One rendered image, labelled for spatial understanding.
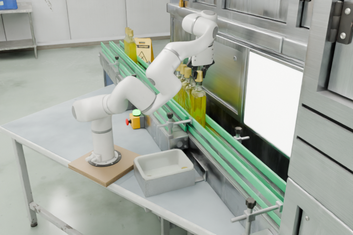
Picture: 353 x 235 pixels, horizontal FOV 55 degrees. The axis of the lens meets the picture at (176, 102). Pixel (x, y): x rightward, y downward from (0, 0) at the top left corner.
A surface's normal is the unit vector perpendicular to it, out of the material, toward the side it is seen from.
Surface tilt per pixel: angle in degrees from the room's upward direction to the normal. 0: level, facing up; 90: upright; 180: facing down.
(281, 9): 90
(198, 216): 0
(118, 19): 90
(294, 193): 90
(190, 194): 0
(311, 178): 90
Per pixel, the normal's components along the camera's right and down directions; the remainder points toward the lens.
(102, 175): -0.01, -0.92
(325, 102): -0.93, 0.14
